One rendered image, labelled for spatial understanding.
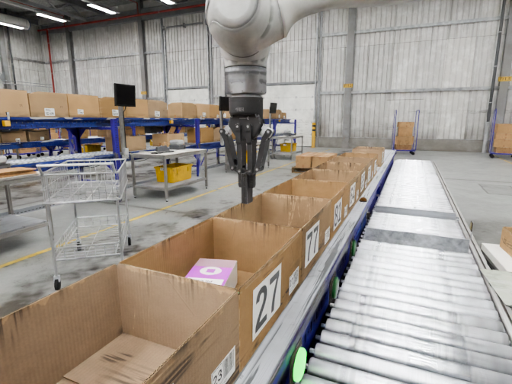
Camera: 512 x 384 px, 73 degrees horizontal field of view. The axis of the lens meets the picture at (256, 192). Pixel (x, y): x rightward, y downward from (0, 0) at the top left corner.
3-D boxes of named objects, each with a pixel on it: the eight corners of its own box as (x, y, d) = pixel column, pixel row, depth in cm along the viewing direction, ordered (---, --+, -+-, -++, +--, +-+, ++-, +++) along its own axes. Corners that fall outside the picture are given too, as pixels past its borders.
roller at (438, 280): (491, 302, 125) (493, 289, 123) (345, 276, 145) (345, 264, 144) (488, 296, 129) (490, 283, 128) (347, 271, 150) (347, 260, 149)
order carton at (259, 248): (240, 374, 64) (239, 290, 61) (121, 334, 76) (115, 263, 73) (301, 284, 100) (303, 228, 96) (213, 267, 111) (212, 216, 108)
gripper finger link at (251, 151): (251, 123, 78) (257, 123, 77) (253, 172, 80) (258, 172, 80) (244, 123, 74) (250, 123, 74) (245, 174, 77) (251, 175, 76)
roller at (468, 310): (504, 331, 107) (506, 317, 106) (335, 297, 128) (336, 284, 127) (500, 323, 112) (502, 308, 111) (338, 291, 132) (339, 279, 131)
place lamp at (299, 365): (299, 390, 74) (299, 361, 73) (292, 388, 75) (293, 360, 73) (307, 369, 80) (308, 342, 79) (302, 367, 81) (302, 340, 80)
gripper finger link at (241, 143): (240, 123, 75) (235, 123, 75) (240, 174, 77) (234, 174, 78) (248, 123, 78) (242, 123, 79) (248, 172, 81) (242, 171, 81)
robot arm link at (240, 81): (256, 64, 68) (256, 95, 69) (273, 70, 76) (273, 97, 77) (216, 67, 72) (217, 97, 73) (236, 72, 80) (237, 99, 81)
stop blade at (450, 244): (467, 257, 159) (469, 239, 157) (364, 244, 178) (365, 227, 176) (467, 257, 160) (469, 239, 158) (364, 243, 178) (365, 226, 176)
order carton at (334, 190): (330, 241, 134) (332, 199, 131) (261, 232, 146) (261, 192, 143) (347, 216, 170) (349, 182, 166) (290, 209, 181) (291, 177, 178)
